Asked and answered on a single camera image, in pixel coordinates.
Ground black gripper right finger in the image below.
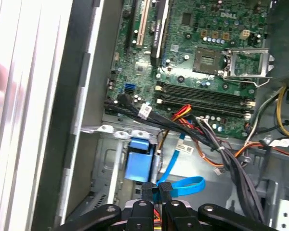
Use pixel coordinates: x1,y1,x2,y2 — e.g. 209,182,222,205
158,182,274,231

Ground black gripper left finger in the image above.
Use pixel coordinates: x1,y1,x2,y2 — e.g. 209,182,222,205
60,182,156,231

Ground blue disk wire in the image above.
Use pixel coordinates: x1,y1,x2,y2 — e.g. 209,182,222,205
154,132,207,205

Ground hard disk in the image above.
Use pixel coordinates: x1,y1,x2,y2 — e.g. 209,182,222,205
125,131,158,183

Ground metal disk bay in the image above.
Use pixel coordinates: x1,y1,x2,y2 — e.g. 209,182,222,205
91,125,174,207

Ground black RAM slot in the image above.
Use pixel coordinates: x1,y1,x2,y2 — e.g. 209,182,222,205
156,89,256,106
156,83,255,100
156,96,253,113
156,102,252,120

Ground long black expansion slot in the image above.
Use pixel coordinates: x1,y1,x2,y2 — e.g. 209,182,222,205
150,0,171,67

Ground narrow black expansion slot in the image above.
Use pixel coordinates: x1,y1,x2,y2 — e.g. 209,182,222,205
123,0,138,54

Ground white expansion slot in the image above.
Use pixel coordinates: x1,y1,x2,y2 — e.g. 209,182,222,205
135,0,152,49

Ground green motherboard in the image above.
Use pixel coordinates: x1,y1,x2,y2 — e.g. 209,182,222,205
103,0,270,140

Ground thin metal locking lever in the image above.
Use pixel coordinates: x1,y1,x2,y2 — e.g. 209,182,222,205
223,76,274,87

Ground CPU socket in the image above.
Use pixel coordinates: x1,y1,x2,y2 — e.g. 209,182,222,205
192,47,224,76

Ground grey metal PC case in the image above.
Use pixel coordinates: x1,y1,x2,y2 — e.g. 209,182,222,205
38,0,289,231

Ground grey power supply box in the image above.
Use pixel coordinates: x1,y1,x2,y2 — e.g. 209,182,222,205
264,0,289,84

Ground grey wire bundle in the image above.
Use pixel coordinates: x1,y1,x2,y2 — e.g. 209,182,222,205
197,117,267,225

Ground orange wire bundle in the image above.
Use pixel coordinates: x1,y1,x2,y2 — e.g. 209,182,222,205
199,141,289,169

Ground red yellow orange wires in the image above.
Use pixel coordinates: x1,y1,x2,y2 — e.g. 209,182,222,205
171,104,204,135

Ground black sleeved cable bundle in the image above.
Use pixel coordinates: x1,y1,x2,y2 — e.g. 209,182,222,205
105,93,215,147

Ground grey white wires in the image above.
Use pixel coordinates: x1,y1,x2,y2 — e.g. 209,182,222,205
244,95,281,146

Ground blue board wire port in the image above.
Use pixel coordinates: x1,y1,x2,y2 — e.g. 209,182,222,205
124,82,136,94

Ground yellow power wires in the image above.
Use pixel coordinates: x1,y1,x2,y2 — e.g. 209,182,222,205
276,85,289,141

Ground metal socket cover frame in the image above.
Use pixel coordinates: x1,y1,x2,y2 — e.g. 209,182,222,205
221,47,275,80

